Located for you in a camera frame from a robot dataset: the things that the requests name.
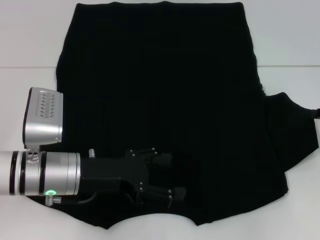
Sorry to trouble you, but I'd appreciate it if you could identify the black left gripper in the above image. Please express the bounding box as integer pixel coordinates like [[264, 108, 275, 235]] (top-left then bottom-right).
[[79, 147, 188, 209]]

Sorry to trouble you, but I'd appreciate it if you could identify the black shirt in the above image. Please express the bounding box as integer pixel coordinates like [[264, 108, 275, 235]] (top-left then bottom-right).
[[26, 1, 320, 225]]

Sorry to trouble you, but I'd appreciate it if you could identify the left gripper cable with plugs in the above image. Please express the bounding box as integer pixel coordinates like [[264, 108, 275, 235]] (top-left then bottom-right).
[[44, 148, 136, 206]]

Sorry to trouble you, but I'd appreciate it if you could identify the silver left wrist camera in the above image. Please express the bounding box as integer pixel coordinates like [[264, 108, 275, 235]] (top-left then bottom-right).
[[22, 86, 64, 152]]

